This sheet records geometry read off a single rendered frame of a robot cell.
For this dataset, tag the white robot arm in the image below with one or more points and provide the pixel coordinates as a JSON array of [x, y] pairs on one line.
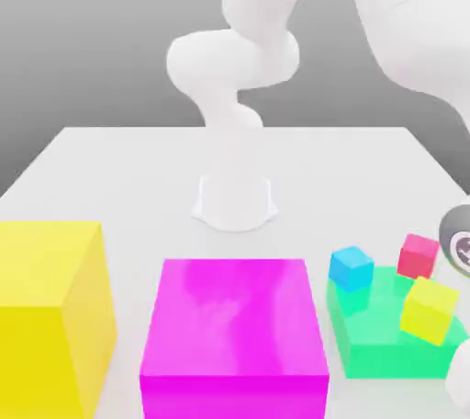
[[235, 58]]

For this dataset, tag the large yellow box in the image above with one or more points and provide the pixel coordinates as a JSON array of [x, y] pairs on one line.
[[44, 316]]

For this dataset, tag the large green box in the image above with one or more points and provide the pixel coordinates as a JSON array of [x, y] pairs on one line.
[[378, 338]]

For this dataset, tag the large magenta box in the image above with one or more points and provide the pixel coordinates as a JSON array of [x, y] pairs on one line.
[[235, 334]]

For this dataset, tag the small yellow cube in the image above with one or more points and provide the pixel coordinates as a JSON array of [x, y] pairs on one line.
[[429, 310]]

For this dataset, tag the small red cube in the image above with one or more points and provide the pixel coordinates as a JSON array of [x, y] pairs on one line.
[[418, 257]]

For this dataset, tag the small blue cube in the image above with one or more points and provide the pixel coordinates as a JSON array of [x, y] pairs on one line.
[[350, 268]]

